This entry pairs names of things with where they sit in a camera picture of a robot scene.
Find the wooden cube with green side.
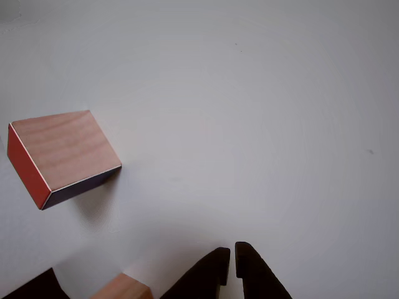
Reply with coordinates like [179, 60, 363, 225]
[90, 272, 154, 299]

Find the wooden cube with red side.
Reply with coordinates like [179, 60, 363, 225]
[6, 109, 122, 211]

